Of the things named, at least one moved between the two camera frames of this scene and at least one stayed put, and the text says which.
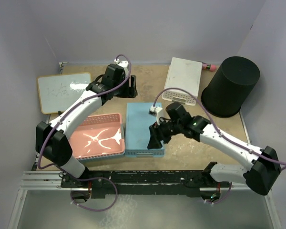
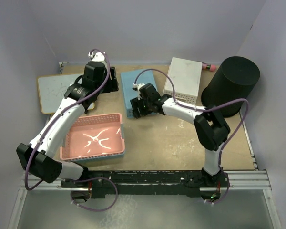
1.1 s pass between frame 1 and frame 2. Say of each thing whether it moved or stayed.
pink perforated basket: stayed
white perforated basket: stayed
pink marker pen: stayed
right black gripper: moved
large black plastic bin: stayed
